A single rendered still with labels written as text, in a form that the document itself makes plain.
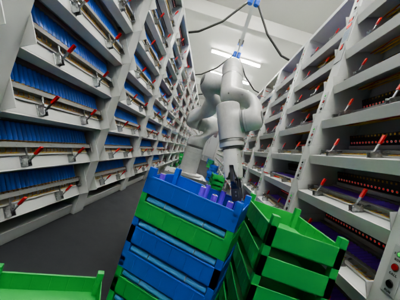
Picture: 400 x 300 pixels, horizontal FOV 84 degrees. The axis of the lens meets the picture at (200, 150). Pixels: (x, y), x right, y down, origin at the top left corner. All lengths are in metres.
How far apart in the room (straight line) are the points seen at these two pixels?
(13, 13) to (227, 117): 0.65
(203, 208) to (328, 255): 0.34
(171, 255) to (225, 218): 0.19
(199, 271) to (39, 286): 0.51
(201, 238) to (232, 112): 0.40
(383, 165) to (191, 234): 0.64
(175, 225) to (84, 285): 0.40
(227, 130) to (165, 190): 0.28
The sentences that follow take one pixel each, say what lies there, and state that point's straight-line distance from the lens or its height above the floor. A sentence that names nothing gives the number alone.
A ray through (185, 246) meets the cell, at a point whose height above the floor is 0.30.
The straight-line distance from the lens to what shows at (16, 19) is 0.84.
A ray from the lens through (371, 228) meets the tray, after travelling 0.87.
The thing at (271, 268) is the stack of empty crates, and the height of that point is 0.35.
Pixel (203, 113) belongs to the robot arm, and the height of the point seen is 0.78.
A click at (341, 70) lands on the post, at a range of 1.48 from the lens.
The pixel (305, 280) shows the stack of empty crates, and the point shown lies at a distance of 0.71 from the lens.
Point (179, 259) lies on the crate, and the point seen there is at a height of 0.27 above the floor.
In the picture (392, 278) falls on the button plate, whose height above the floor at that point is 0.43.
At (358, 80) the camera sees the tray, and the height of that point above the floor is 1.10.
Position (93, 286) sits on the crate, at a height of 0.03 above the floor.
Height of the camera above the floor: 0.58
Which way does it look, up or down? 1 degrees down
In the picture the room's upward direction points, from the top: 19 degrees clockwise
